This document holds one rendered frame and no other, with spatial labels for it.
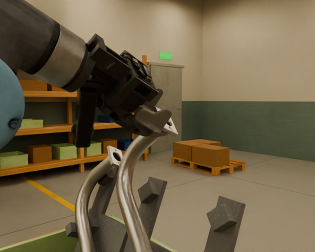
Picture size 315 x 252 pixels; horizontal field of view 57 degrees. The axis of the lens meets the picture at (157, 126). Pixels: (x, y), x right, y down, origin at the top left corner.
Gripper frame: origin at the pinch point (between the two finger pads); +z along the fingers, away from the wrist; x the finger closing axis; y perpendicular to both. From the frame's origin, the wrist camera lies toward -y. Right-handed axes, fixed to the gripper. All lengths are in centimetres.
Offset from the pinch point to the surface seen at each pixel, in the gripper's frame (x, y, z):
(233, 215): -18.8, 3.2, 6.7
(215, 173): 204, -141, 384
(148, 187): -5.7, -9.9, 5.6
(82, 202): 1.5, -28.4, 4.3
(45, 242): -0.4, -44.5, 4.6
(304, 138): 263, -4, 588
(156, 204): -8.6, -10.7, 7.7
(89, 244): -8.7, -28.2, 4.5
